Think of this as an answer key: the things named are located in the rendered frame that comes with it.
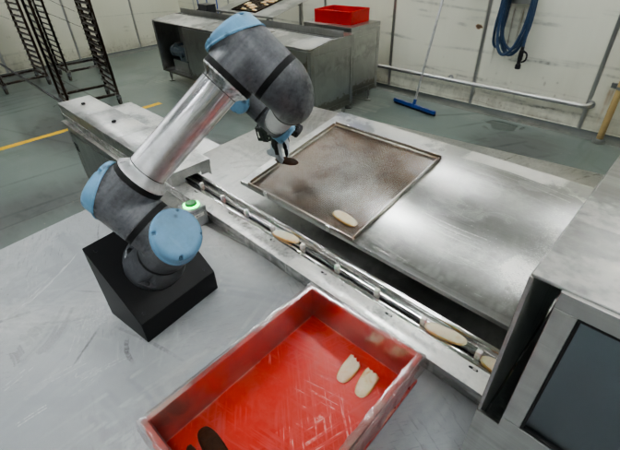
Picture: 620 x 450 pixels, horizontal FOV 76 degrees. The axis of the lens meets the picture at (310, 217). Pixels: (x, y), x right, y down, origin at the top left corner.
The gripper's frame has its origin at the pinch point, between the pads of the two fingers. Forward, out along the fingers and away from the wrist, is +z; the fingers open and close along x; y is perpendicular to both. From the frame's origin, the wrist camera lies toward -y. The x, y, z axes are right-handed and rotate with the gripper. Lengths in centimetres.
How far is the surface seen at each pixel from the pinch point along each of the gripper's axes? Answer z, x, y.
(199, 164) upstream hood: 3.2, 7.7, 35.9
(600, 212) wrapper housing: -36, 49, -85
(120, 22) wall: 85, -424, 582
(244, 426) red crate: 3, 85, -35
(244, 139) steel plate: 19, -34, 46
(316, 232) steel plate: 13.6, 20.6, -20.0
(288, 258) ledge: 6.1, 39.2, -20.3
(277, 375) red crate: 5, 72, -35
